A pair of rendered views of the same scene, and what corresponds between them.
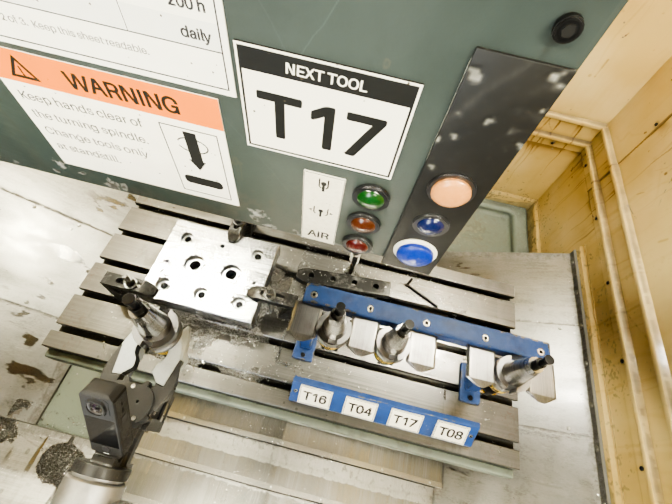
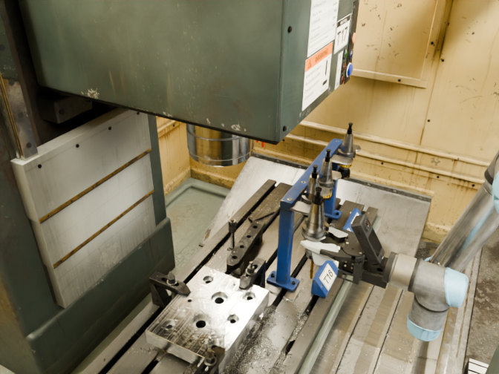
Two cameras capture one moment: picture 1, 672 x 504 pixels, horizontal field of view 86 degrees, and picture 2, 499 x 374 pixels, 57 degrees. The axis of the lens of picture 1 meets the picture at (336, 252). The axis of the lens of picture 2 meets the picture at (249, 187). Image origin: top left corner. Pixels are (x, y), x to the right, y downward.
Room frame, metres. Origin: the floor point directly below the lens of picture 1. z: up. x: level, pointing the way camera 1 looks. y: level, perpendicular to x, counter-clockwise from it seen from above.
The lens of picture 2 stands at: (-0.10, 1.09, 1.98)
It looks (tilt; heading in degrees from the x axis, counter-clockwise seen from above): 32 degrees down; 295
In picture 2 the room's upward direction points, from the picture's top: 1 degrees clockwise
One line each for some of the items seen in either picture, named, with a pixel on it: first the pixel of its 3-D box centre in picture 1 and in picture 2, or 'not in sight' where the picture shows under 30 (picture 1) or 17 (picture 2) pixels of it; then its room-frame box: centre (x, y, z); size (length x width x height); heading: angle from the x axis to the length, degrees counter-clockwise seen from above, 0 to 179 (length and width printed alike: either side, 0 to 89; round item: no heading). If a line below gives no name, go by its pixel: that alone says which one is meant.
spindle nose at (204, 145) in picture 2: not in sight; (220, 129); (0.39, 0.22, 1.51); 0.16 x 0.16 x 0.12
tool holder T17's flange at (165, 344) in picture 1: (158, 329); (315, 229); (0.13, 0.23, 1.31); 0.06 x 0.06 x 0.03
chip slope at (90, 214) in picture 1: (52, 258); not in sight; (0.41, 0.88, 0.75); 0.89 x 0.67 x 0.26; 177
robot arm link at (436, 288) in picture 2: not in sight; (437, 284); (-0.16, 0.25, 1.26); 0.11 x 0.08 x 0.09; 177
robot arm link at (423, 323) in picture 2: not in sight; (428, 309); (-0.16, 0.23, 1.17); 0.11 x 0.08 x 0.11; 89
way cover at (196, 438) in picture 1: (275, 468); (363, 356); (-0.02, 0.04, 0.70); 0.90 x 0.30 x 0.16; 87
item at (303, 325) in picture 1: (304, 322); (305, 208); (0.22, 0.03, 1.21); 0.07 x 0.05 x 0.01; 177
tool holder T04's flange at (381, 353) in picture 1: (392, 344); (324, 182); (0.21, -0.13, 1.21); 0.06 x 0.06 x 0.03
